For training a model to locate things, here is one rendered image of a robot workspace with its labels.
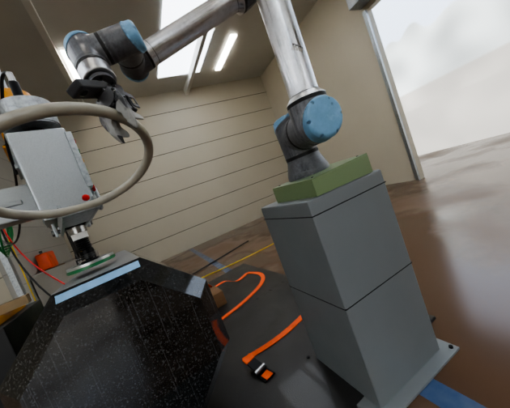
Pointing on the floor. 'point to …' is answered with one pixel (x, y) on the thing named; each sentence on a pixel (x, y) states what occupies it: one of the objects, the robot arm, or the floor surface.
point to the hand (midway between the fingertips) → (125, 131)
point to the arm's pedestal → (359, 291)
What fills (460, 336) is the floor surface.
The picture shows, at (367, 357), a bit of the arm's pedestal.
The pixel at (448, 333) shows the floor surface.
